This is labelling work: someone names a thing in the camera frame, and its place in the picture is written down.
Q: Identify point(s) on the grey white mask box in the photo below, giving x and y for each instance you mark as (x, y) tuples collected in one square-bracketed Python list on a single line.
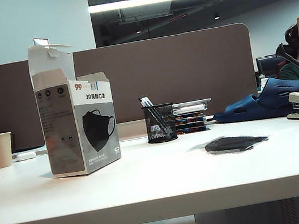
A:
[(94, 127)]

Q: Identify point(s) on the black mask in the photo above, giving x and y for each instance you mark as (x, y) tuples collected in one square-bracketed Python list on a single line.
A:
[(229, 144)]

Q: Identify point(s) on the colourful flat box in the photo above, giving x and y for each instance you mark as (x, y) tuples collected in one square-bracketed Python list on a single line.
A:
[(189, 116), (190, 123), (192, 129)]

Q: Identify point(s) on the black pen with white cap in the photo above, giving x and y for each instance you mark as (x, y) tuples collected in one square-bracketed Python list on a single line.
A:
[(142, 100), (147, 100)]

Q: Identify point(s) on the black mesh pen holder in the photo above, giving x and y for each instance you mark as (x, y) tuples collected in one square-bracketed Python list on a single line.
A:
[(160, 127)]

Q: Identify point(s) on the clear plastic case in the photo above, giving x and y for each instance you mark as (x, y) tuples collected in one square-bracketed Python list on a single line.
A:
[(191, 106)]

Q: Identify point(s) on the brown desk partition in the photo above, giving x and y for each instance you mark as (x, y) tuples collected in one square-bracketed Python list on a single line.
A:
[(174, 70)]

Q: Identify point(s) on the silver laptop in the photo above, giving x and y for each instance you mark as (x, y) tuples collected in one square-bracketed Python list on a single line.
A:
[(41, 150)]

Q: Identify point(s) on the small ceiling spot lamp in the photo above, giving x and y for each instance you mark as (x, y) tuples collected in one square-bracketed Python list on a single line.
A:
[(216, 16)]

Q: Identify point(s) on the blue foam slipper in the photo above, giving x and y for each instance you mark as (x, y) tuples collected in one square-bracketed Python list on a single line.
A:
[(268, 100)]

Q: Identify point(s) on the computer monitor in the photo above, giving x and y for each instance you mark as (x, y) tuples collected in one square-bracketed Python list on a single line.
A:
[(268, 64)]

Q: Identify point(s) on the seated person in green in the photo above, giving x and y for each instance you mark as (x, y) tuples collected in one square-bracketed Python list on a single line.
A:
[(289, 72)]

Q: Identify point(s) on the black office chair headrest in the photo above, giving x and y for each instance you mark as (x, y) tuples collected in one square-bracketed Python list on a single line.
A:
[(283, 52)]

